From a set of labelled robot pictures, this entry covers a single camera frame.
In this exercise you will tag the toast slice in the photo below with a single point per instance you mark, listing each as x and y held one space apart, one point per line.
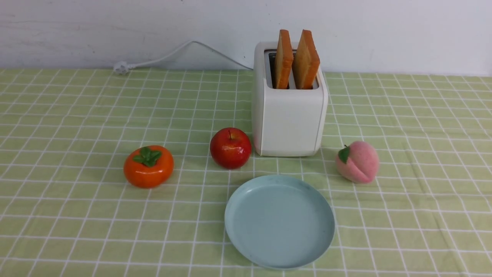
306 62
283 60

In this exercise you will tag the red apple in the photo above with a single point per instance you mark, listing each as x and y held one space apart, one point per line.
230 148

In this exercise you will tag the white two-slot toaster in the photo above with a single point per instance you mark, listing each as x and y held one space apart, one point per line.
285 123

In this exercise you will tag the light blue plate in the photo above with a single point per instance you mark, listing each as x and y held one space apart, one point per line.
279 222

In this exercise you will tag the orange persimmon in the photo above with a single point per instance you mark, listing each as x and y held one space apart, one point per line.
149 167

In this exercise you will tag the pink peach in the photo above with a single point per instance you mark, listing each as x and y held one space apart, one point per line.
358 162

